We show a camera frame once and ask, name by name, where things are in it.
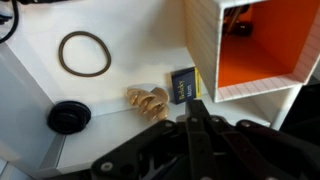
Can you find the white box orange inside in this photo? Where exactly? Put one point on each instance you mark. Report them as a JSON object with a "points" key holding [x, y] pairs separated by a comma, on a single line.
{"points": [[244, 48]]}

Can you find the small navy blue booklet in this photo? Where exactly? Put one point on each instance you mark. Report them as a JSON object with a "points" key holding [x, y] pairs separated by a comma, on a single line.
{"points": [[186, 84]]}

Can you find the open white vanity drawer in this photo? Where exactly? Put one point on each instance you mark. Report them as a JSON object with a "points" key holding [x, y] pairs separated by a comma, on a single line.
{"points": [[92, 51]]}

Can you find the black round cap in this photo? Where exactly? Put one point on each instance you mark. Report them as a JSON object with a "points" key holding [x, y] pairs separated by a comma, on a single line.
{"points": [[69, 117]]}

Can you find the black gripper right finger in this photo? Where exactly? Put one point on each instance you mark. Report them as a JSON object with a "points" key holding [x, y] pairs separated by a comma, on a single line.
{"points": [[245, 151]]}

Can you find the gold spiral hair clip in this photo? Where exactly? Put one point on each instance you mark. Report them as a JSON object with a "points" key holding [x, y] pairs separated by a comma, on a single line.
{"points": [[153, 105]]}

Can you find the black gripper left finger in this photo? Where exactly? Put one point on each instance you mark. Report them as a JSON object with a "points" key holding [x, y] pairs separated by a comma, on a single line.
{"points": [[146, 156]]}

